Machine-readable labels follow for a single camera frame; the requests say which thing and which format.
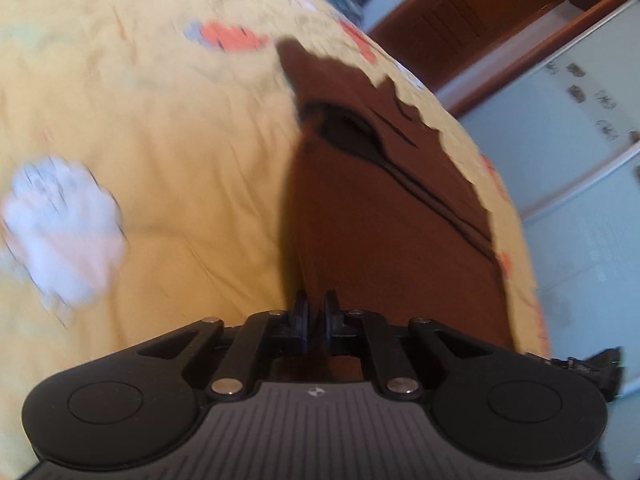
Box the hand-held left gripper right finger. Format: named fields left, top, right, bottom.
left=324, top=290, right=502, bottom=402

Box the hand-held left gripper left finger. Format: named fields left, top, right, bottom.
left=135, top=290, right=314, bottom=402

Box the brown knit garment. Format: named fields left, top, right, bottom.
left=275, top=37, right=517, bottom=383

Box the white floral wardrobe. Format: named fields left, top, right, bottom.
left=457, top=0, right=640, bottom=480

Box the yellow printed blanket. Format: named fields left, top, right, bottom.
left=0, top=0, right=552, bottom=480

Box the brown wooden door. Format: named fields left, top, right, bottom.
left=367, top=0, right=640, bottom=117

